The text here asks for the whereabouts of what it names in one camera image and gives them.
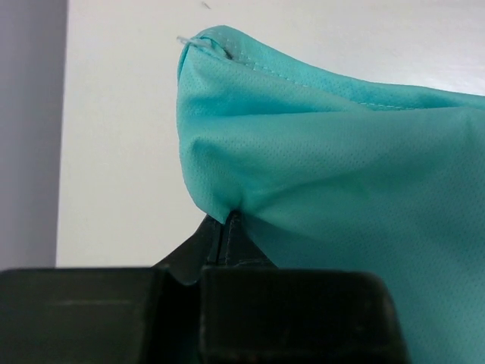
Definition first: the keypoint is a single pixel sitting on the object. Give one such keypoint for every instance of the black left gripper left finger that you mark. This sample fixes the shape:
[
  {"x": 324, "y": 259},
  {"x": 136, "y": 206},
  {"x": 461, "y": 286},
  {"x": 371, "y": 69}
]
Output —
[{"x": 186, "y": 262}]

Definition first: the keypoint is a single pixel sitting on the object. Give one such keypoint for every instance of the teal green t shirt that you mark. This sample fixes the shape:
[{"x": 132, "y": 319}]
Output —
[{"x": 333, "y": 172}]

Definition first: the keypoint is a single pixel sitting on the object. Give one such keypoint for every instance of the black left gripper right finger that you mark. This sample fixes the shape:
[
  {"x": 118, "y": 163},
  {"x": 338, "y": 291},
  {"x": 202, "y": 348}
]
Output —
[{"x": 236, "y": 249}]

